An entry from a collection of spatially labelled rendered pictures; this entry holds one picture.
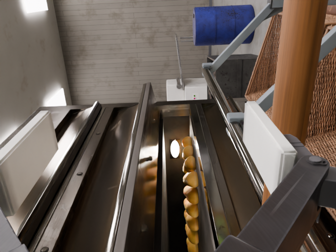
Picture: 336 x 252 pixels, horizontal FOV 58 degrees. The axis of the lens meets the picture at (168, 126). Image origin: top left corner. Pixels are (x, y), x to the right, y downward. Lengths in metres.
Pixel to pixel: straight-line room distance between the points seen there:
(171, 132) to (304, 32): 1.67
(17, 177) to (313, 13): 0.21
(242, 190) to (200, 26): 3.78
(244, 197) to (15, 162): 0.95
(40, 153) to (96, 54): 9.36
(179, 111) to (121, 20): 7.59
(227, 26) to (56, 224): 4.11
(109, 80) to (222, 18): 5.62
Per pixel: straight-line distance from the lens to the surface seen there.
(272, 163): 0.16
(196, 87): 6.45
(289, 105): 0.26
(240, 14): 4.83
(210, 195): 1.04
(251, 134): 0.19
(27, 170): 0.18
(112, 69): 9.56
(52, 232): 1.00
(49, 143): 0.21
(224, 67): 3.67
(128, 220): 0.74
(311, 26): 0.25
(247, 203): 1.05
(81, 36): 9.57
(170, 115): 1.84
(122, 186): 0.86
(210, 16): 4.75
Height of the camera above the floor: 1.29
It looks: 1 degrees up
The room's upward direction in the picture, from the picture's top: 92 degrees counter-clockwise
